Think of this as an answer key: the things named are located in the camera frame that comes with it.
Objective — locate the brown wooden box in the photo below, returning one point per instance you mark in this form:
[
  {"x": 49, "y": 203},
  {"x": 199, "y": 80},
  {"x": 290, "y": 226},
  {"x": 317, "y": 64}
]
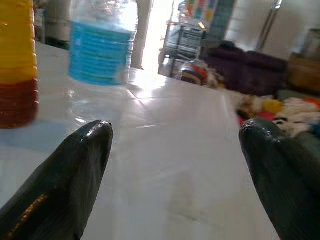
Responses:
[{"x": 303, "y": 72}]

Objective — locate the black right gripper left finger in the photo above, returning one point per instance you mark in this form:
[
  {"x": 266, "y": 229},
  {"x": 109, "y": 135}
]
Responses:
[{"x": 62, "y": 175}]

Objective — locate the clear water bottle blue label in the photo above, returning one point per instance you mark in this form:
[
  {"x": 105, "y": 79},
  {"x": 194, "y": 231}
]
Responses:
[{"x": 100, "y": 50}]

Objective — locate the striped colourful cloth bundle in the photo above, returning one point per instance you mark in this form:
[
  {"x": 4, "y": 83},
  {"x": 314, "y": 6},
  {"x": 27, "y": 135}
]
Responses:
[{"x": 197, "y": 72}]

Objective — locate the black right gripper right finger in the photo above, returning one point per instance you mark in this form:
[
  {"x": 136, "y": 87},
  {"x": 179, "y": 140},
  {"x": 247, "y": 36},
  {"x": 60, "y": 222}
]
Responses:
[{"x": 282, "y": 175}]

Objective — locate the colourful toy and clothes pile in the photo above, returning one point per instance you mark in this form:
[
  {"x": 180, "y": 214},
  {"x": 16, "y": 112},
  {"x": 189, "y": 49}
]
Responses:
[{"x": 272, "y": 106}]

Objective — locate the colourful wall poster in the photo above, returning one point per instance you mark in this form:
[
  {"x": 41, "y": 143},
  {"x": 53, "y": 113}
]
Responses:
[{"x": 202, "y": 10}]

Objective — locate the yellow and red bottle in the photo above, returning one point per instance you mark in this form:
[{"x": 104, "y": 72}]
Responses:
[{"x": 15, "y": 37}]

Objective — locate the dark purple sofa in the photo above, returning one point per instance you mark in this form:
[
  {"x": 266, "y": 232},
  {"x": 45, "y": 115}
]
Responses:
[{"x": 250, "y": 70}]

